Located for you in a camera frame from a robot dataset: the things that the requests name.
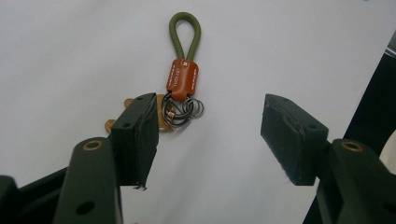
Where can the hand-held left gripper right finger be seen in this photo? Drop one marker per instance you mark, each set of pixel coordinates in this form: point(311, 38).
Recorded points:
point(289, 143)

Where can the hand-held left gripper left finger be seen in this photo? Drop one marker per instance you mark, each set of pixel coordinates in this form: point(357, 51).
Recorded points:
point(135, 140)

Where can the white table mat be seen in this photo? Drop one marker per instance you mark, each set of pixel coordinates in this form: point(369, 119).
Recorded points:
point(62, 46)

